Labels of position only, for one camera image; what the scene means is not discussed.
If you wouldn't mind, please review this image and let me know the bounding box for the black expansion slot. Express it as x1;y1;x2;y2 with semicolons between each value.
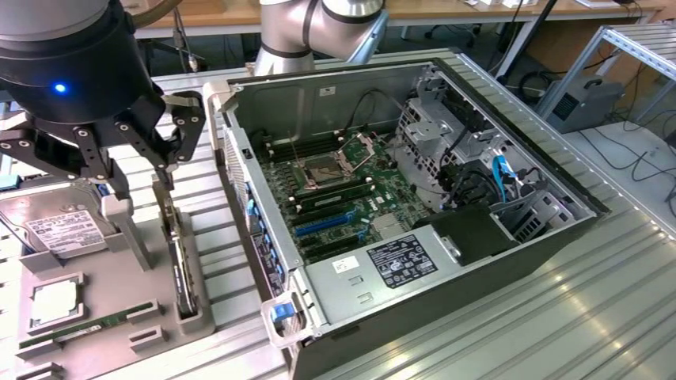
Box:
305;241;366;260
290;205;354;225

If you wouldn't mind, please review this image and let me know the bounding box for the blue case latch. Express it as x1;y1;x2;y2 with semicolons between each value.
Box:
269;302;295;322

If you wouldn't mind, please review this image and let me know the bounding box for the thin locking lever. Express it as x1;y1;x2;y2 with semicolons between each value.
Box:
287;129;307;164

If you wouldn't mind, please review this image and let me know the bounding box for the open PC case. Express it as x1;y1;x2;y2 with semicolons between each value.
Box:
203;57;613;380

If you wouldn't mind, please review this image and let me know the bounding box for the hard disk with blue carrier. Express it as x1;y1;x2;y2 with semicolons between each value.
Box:
0;173;115;260

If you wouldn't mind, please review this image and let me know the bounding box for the black wire bundle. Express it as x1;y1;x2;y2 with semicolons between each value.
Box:
438;164;498;209

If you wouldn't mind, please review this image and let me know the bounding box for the graphics card with black cooler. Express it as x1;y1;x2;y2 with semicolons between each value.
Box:
151;172;206;320

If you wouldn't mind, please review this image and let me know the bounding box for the silver CPU chip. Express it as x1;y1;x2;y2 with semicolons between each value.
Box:
29;283;87;329

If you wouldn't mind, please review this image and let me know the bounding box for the aluminium frame table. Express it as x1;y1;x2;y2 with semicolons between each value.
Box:
537;21;676;120

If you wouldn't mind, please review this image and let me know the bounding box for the blue expansion slot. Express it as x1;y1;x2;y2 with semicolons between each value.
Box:
294;215;357;238

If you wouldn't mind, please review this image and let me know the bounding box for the grey equipment box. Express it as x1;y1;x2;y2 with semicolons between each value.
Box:
542;74;629;135

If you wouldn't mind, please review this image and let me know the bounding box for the black RAM slot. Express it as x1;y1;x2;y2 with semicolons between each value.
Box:
263;132;343;146
266;137;343;151
269;146;345;162
267;142;345;156

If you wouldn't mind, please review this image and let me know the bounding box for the metal socket cover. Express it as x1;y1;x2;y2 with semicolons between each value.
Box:
338;132;386;175

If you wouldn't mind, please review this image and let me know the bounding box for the blue data wire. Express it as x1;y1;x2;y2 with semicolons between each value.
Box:
490;154;513;207

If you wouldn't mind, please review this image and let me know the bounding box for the silver chipset heatsink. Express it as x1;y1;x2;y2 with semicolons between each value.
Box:
373;215;409;234

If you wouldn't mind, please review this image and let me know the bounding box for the olive cable loop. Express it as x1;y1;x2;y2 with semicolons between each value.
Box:
125;0;179;29

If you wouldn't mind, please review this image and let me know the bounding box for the wooden desk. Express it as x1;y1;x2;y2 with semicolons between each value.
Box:
119;0;266;40
385;0;665;29

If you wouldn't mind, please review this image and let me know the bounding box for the thin black wire loop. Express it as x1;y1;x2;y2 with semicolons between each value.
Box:
341;89;411;135

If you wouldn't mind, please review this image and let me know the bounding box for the black floor cable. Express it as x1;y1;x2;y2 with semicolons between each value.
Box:
578;118;676;187

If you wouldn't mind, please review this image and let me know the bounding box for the CPU socket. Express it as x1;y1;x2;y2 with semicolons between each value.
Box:
299;156;362;190

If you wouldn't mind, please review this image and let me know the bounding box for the black cable with silver plug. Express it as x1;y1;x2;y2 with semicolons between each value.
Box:
173;0;206;73

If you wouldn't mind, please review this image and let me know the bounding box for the silver power supply unit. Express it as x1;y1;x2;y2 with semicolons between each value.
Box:
295;224;470;332

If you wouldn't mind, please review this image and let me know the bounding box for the installed RAM stick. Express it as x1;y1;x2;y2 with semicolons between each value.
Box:
293;180;374;213

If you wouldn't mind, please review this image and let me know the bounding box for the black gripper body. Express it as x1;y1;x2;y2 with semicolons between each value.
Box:
0;8;167;131

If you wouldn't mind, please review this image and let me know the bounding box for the coiled black cable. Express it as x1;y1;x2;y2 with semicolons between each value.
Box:
521;70;553;100

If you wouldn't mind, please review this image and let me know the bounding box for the grey parts rack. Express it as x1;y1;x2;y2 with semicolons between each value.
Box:
10;196;218;380

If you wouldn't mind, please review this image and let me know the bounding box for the silver disk bay cage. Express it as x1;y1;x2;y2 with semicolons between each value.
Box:
394;94;509;187

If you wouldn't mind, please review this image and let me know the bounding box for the green RAM stick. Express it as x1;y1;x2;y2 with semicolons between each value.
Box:
18;302;153;349

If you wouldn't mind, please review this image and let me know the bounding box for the green motherboard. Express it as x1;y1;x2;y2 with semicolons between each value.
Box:
253;130;441;266

